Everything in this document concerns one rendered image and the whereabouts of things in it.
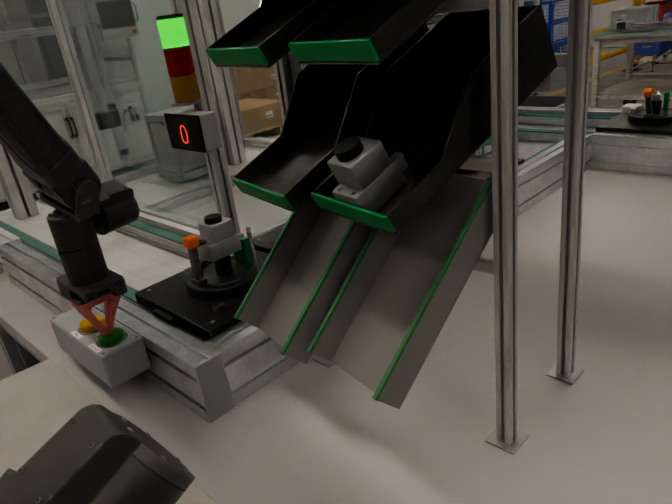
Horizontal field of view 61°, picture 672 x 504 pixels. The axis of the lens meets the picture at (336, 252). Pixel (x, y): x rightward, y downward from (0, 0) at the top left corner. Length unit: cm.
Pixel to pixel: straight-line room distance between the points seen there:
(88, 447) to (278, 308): 53
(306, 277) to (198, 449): 28
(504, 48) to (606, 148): 126
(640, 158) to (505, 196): 120
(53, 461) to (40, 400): 78
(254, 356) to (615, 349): 56
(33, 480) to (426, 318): 42
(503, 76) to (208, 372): 55
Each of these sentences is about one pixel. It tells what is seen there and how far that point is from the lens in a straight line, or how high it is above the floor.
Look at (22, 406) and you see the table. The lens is 111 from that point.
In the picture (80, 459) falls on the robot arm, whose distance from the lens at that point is 31.
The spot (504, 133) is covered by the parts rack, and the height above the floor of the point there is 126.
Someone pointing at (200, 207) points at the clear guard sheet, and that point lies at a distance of 133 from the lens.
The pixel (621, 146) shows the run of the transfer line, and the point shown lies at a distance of 181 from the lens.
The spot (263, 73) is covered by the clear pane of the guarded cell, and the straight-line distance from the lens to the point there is 244.
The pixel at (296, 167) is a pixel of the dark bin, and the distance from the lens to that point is 74.
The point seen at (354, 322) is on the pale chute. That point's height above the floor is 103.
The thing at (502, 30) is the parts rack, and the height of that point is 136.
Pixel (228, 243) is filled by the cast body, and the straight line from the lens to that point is 100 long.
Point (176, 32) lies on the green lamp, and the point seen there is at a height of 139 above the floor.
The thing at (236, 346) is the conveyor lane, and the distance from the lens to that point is 87.
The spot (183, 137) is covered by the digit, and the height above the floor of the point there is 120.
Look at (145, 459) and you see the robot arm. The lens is 32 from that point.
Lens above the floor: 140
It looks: 24 degrees down
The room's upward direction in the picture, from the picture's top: 8 degrees counter-clockwise
